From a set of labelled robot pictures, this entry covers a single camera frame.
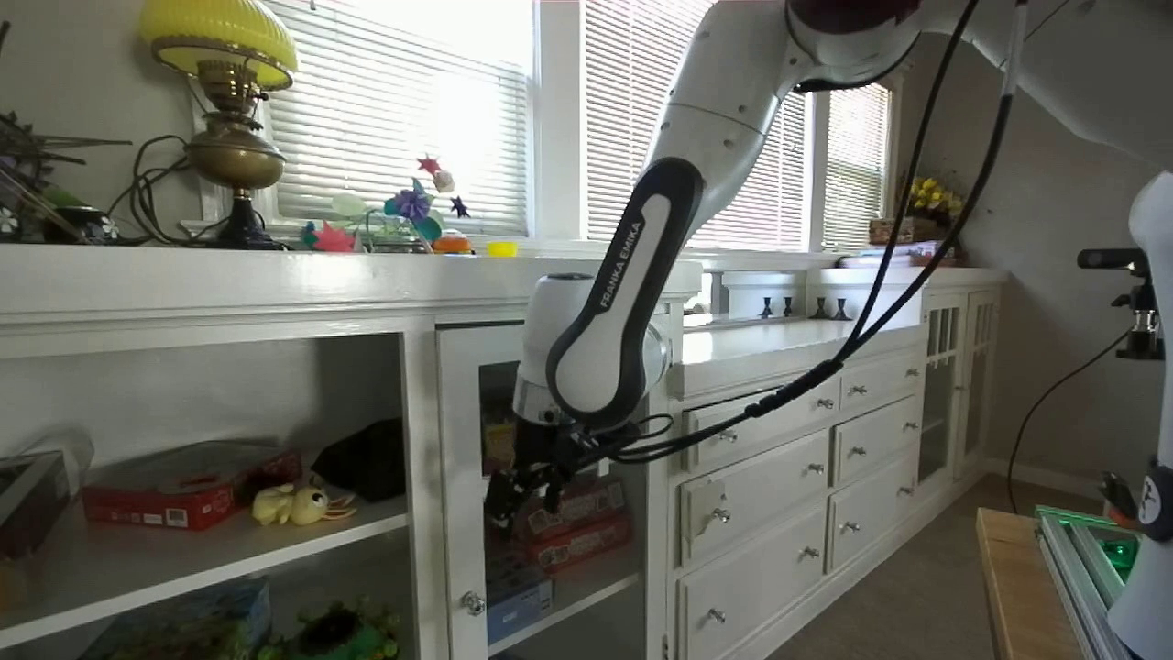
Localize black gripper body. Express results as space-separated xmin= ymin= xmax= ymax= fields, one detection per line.
xmin=507 ymin=418 xmax=592 ymax=491

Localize white glass-paned cabinet door with knob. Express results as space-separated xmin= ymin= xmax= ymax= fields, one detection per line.
xmin=432 ymin=315 xmax=672 ymax=660

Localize white cabinet body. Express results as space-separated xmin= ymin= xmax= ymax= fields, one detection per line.
xmin=0 ymin=242 xmax=690 ymax=660

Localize tall white lattice cabinet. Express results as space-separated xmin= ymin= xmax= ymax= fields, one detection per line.
xmin=911 ymin=263 xmax=1010 ymax=483

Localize stacked red boxes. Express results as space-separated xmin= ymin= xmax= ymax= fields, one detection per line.
xmin=518 ymin=479 xmax=638 ymax=578

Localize blue box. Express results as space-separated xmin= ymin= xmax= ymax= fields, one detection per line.
xmin=482 ymin=571 xmax=558 ymax=647

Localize black flat pouch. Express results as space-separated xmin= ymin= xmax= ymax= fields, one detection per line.
xmin=307 ymin=414 xmax=409 ymax=506

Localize yellow plush duck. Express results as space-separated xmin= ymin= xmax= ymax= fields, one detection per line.
xmin=248 ymin=475 xmax=335 ymax=530

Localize white low drawer unit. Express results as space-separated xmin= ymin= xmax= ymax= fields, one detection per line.
xmin=663 ymin=260 xmax=930 ymax=660

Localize colourful toy figure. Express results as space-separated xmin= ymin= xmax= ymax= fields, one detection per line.
xmin=380 ymin=154 xmax=476 ymax=257

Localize small pink toy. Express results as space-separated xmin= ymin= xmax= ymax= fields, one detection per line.
xmin=297 ymin=221 xmax=364 ymax=257

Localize red game box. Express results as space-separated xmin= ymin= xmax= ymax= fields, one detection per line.
xmin=80 ymin=440 xmax=303 ymax=534

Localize narrow white window blind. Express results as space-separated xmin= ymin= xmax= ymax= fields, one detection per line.
xmin=820 ymin=79 xmax=899 ymax=257

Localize yellow flowers in pot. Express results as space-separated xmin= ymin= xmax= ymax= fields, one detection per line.
xmin=866 ymin=172 xmax=972 ymax=249

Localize yellow shade brass oil lamp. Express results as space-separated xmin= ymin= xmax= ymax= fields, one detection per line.
xmin=131 ymin=0 xmax=300 ymax=252

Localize spiky star ornament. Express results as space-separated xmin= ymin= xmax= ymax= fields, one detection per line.
xmin=0 ymin=105 xmax=137 ymax=246

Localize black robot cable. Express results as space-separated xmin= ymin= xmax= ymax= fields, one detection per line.
xmin=573 ymin=0 xmax=1019 ymax=471

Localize black lamp cord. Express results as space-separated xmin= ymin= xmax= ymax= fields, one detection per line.
xmin=107 ymin=133 xmax=230 ymax=249

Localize black camera cable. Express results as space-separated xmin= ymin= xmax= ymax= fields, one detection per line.
xmin=1002 ymin=326 xmax=1136 ymax=518

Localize green lit metal frame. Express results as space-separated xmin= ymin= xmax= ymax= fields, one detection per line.
xmin=1034 ymin=501 xmax=1146 ymax=660

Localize black camera on stand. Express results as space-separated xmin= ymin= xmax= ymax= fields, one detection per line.
xmin=1075 ymin=246 xmax=1165 ymax=365

